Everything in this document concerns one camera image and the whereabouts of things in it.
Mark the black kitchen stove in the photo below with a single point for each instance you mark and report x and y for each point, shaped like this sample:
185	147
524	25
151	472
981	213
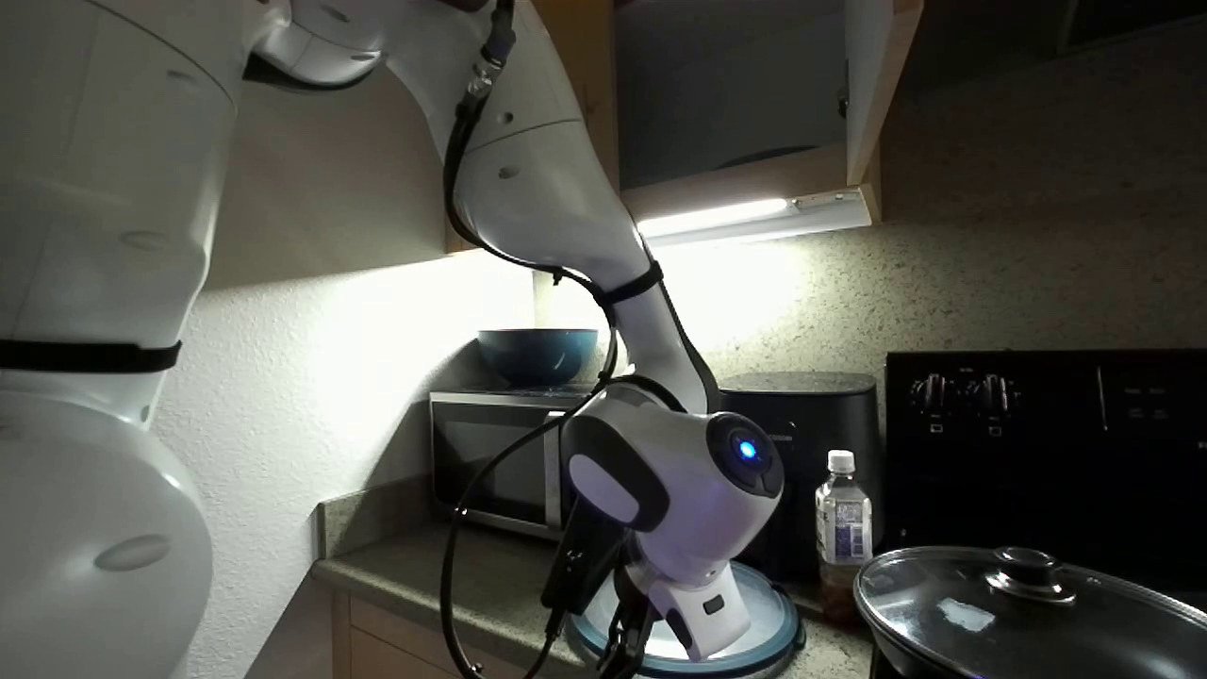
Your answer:
1041	455

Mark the clear plastic water bottle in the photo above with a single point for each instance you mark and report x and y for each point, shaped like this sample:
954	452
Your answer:
841	530

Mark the glass lid with blue rim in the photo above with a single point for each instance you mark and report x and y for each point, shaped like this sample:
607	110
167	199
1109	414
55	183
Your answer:
769	629

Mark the dark blue bowl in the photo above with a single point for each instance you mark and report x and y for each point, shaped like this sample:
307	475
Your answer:
536	355

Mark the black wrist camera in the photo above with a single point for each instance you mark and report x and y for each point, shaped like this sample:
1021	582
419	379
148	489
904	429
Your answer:
585	551

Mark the stainless steel microwave oven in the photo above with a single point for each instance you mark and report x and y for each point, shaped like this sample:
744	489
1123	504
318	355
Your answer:
497	467

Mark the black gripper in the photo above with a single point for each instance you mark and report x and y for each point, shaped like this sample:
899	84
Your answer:
637	592

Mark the wooden base cabinet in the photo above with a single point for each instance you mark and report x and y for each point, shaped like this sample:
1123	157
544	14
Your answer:
390	641

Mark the glass pan lid with knob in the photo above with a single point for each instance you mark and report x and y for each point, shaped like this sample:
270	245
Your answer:
1003	623

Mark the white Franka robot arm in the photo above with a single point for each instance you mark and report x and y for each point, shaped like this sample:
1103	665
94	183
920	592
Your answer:
99	190

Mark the wooden upper cabinet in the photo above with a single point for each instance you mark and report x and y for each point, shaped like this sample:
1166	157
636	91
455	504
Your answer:
730	100

